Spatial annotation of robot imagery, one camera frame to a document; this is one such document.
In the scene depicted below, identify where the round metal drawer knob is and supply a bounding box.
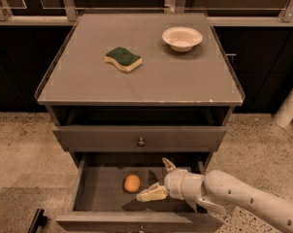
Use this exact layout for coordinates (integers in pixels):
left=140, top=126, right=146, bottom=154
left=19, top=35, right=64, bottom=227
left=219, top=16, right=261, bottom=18
left=137, top=138, right=146, bottom=147

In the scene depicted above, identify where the grey top drawer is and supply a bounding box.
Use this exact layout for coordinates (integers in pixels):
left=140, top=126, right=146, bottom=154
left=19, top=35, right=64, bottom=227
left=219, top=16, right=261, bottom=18
left=53, top=107, right=226, bottom=152

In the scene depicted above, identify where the white bowl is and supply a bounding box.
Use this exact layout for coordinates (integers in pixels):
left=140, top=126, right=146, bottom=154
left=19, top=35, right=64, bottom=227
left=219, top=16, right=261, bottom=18
left=162, top=27, right=203, bottom=52

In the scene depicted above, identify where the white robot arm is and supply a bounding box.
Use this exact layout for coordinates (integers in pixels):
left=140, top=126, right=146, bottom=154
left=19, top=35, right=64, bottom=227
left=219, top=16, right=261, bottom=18
left=137, top=88, right=293, bottom=233

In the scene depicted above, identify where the grey drawer cabinet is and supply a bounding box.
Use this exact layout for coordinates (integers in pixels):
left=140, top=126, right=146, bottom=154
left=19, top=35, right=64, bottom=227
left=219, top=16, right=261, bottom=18
left=34, top=13, right=245, bottom=233

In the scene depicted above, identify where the orange fruit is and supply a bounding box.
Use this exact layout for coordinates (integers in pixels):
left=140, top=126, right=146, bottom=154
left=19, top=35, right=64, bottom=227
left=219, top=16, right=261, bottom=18
left=124, top=175, right=141, bottom=193

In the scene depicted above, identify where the grey drawer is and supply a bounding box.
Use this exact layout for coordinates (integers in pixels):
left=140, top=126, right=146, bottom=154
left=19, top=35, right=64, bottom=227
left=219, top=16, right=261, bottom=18
left=56, top=153, right=222, bottom=233
left=53, top=107, right=226, bottom=152

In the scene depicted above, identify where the grey middle drawer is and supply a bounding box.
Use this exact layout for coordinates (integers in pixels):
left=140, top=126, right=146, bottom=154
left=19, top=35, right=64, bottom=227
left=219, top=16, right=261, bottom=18
left=56, top=153, right=222, bottom=233

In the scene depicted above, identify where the green and yellow sponge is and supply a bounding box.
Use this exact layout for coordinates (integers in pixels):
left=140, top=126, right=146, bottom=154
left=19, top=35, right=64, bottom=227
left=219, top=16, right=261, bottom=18
left=104, top=47, right=143, bottom=73

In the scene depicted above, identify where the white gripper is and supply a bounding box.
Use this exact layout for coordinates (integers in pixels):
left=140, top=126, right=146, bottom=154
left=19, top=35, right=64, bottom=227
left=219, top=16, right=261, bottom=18
left=136, top=157, right=203, bottom=202

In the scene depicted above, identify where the metal railing frame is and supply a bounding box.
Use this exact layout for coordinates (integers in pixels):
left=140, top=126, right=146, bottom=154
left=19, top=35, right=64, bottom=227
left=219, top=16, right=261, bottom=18
left=0, top=0, right=293, bottom=26

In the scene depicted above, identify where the black handle bar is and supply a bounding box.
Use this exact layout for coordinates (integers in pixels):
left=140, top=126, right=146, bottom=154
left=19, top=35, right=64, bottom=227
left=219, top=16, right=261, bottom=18
left=27, top=209, right=48, bottom=233

